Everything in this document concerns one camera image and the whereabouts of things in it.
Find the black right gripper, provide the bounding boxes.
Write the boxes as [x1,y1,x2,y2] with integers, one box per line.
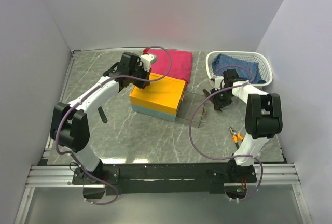
[211,86,234,110]

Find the red black utility knife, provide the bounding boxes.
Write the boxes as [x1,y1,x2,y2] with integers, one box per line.
[213,95,224,111]

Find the clear acrylic drawer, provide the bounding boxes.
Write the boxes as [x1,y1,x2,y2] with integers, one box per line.
[176,91,206,128]

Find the orange drawer box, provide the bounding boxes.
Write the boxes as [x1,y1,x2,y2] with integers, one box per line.
[129,73,186,122]

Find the orange handled pliers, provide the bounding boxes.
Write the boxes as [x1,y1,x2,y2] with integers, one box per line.
[229,127,244,149]

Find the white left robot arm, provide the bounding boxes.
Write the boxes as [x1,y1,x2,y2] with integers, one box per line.
[50,52,157,184]

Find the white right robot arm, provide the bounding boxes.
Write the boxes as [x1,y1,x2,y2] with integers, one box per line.
[203,69,283,182]

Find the pink folded cloth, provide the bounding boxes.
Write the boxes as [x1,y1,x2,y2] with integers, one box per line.
[149,49,192,83]

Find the blue checkered cloth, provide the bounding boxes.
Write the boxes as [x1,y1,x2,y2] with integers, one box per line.
[211,53,266,84]

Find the black adjustable wrench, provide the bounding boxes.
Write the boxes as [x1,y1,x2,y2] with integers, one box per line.
[98,107,108,123]

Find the white plastic basket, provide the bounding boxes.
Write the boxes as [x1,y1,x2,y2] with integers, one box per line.
[205,51,273,88]

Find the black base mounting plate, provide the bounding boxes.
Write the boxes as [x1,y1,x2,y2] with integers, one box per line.
[72,162,257,199]

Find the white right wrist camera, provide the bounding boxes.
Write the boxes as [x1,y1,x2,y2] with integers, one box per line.
[210,76,224,90]

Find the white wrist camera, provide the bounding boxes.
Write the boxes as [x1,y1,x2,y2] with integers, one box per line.
[140,53,157,71]
[210,76,224,90]

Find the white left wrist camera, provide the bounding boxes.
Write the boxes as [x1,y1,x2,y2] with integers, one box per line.
[140,53,157,71]

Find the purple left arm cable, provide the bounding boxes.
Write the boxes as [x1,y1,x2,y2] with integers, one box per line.
[54,46,173,206]

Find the aluminium rail frame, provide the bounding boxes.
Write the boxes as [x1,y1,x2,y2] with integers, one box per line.
[15,49,112,223]

